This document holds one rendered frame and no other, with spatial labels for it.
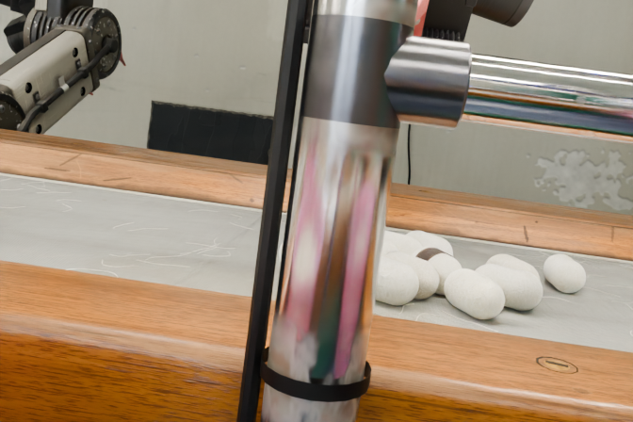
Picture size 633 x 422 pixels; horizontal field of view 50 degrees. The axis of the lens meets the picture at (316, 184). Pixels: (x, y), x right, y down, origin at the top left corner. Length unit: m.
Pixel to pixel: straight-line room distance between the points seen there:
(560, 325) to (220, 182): 0.30
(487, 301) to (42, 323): 0.20
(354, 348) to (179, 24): 2.36
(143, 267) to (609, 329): 0.23
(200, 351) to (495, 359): 0.09
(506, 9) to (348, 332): 0.35
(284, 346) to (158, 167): 0.43
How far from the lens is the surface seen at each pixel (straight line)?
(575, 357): 0.23
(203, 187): 0.55
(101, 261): 0.35
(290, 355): 0.16
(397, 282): 0.32
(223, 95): 2.46
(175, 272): 0.34
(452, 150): 2.47
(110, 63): 1.13
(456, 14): 0.41
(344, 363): 0.16
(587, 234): 0.58
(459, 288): 0.33
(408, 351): 0.20
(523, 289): 0.36
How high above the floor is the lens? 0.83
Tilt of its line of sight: 7 degrees down
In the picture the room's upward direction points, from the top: 8 degrees clockwise
